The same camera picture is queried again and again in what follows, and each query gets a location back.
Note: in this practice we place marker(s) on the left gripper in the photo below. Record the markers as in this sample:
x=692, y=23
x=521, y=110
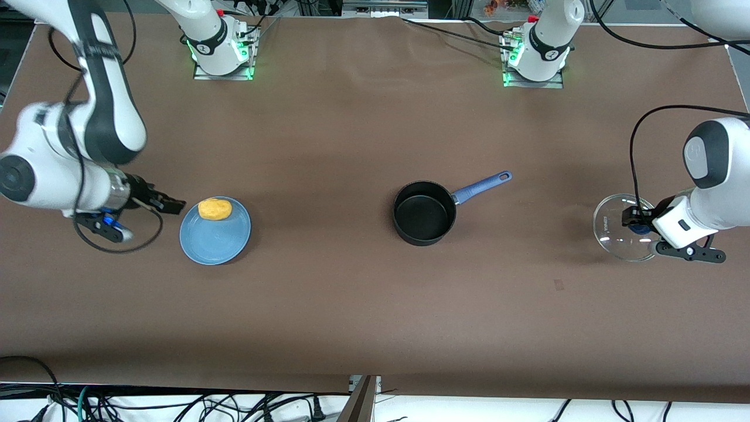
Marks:
x=661, y=208

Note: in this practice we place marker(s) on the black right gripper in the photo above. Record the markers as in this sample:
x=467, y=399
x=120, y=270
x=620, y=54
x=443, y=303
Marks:
x=139, y=189

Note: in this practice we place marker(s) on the glass lid with blue knob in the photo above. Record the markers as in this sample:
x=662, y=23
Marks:
x=612, y=231

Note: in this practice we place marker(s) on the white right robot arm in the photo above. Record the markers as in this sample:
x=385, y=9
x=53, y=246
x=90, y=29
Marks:
x=111, y=111

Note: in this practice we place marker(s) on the blue plate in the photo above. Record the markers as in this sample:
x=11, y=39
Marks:
x=214, y=240

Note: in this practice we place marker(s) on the brown table cover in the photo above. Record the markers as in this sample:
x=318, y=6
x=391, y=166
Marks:
x=351, y=316

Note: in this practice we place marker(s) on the orange toy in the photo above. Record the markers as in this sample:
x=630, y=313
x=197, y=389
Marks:
x=491, y=7

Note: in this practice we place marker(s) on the black power plug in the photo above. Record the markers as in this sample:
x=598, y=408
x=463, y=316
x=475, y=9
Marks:
x=317, y=408

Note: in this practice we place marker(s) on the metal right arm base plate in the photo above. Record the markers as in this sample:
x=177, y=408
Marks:
x=253, y=55

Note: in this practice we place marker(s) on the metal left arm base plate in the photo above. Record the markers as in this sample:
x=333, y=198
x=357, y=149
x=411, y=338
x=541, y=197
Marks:
x=508, y=79

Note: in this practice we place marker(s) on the aluminium frame profile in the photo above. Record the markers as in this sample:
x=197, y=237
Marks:
x=360, y=401

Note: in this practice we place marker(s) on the aluminium frame crossbar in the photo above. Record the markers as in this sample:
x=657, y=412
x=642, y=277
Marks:
x=384, y=7

